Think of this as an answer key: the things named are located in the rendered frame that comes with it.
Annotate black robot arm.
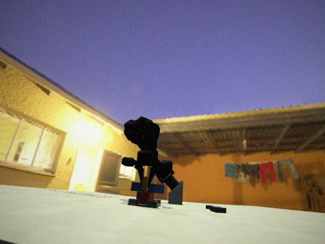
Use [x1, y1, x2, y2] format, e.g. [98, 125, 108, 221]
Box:
[124, 117, 180, 191]

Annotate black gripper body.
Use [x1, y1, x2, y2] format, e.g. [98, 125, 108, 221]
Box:
[121, 144, 173, 170]

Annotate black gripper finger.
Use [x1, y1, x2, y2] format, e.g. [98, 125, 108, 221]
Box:
[135, 166, 144, 186]
[147, 167, 159, 188]

